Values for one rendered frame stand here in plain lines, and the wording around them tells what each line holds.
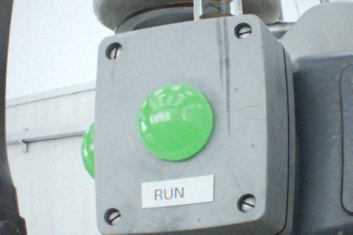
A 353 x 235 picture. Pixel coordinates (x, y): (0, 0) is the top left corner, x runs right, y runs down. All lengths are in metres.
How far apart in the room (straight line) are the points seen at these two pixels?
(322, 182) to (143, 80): 0.09
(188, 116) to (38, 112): 6.46
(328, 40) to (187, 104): 0.21
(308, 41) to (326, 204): 0.19
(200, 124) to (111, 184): 0.05
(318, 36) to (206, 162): 0.21
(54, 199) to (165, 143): 6.23
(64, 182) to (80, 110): 0.45
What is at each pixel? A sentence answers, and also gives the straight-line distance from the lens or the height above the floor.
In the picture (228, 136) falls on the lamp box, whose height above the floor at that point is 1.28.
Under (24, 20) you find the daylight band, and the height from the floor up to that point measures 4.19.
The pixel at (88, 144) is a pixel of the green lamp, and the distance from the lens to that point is 0.50.
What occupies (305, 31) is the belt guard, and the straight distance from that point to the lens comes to 0.67.
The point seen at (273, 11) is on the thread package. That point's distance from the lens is 0.95.
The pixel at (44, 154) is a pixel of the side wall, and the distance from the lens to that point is 6.80.
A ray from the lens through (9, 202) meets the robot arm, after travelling 0.78.
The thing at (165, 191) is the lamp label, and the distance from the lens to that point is 0.46.
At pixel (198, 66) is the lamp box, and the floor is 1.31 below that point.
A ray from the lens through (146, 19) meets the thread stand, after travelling 0.91.
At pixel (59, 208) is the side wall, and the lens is 6.65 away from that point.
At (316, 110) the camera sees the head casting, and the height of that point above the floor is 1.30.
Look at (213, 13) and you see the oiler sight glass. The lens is 0.57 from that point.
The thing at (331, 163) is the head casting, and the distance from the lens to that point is 0.50.
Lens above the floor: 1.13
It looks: 20 degrees up
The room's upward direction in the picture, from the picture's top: straight up
